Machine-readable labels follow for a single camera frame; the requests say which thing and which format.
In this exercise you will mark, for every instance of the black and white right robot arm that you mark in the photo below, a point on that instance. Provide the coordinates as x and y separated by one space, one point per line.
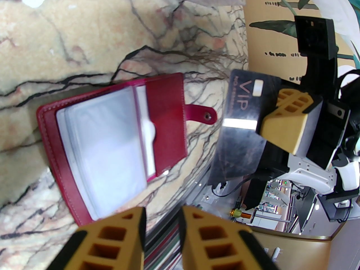
309 176

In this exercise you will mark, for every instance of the black VIP card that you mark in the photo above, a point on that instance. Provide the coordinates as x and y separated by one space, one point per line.
239 150

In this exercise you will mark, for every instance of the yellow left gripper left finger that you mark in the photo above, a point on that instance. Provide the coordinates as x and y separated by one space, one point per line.
112 243

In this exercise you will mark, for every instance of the red leather card holder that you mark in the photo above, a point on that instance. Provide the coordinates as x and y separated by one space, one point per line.
166 108

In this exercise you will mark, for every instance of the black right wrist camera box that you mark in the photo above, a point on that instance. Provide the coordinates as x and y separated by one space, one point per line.
315 36

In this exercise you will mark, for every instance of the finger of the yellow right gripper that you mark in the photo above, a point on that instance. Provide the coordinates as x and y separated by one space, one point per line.
284 128

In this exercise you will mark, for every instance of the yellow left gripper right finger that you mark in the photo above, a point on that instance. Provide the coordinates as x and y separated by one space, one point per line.
213 243

